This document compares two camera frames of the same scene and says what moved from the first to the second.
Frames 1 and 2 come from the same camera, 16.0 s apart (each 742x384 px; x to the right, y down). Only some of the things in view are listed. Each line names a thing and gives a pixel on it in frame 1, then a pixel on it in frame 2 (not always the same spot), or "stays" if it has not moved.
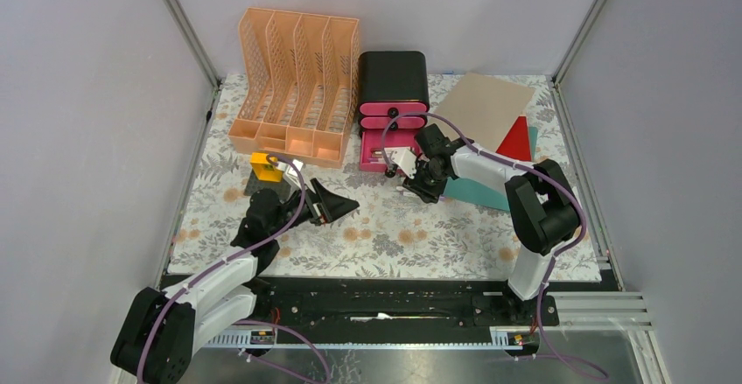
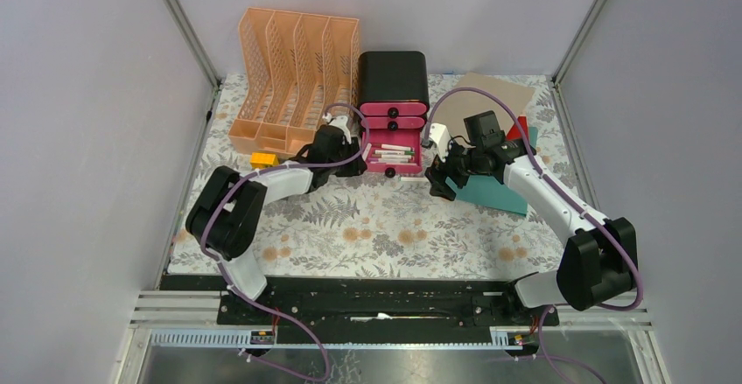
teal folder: [469, 192] stays
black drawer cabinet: [392, 76] stays
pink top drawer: [391, 109] stays
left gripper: [331, 205] → [356, 164]
